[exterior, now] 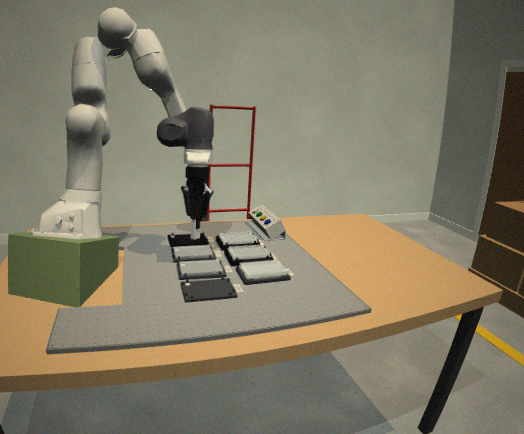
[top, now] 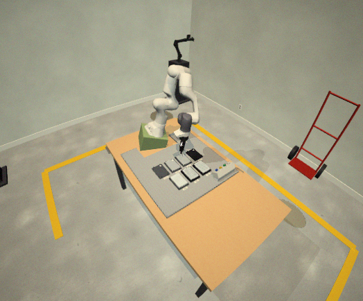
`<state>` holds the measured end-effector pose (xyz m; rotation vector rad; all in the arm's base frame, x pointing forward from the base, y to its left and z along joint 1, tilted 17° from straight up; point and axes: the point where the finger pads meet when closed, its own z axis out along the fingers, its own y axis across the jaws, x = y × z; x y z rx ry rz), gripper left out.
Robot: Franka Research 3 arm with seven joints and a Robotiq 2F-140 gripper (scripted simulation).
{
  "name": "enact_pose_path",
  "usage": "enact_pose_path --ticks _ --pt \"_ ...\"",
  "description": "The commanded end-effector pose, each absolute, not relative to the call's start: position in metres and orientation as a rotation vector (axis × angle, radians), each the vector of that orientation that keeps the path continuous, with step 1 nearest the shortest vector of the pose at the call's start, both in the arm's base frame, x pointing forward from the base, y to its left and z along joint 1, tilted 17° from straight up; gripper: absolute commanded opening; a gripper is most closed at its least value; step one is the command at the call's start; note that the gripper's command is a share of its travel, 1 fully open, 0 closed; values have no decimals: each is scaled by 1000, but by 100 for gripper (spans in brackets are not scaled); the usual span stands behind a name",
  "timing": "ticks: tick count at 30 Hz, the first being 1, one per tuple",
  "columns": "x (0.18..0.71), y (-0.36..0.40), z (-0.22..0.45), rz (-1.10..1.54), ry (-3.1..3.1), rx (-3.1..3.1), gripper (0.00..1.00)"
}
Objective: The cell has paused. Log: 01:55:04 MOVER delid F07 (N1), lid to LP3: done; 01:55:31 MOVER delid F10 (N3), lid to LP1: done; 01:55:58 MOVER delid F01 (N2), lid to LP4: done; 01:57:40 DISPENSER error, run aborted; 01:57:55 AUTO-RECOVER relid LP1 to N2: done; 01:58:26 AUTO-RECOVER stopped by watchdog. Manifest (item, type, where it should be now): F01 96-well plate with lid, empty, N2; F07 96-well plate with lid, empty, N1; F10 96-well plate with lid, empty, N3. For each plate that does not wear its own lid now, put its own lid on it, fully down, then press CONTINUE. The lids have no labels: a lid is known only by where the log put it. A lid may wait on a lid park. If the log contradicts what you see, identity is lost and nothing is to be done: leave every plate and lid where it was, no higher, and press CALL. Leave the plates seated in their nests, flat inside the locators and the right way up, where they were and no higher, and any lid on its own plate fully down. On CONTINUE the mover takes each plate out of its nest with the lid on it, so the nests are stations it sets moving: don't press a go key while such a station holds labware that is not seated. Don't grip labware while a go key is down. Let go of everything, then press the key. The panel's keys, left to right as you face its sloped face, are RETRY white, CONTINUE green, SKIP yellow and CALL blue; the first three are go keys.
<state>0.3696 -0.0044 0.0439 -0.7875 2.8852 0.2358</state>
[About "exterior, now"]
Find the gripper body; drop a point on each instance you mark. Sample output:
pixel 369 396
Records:
pixel 201 173

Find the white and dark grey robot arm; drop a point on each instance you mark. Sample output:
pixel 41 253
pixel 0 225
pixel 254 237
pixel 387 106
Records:
pixel 79 210

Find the beige button panel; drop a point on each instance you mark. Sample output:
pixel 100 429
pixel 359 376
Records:
pixel 266 224

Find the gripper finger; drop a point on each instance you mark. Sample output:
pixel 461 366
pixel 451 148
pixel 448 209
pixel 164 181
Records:
pixel 189 202
pixel 200 208

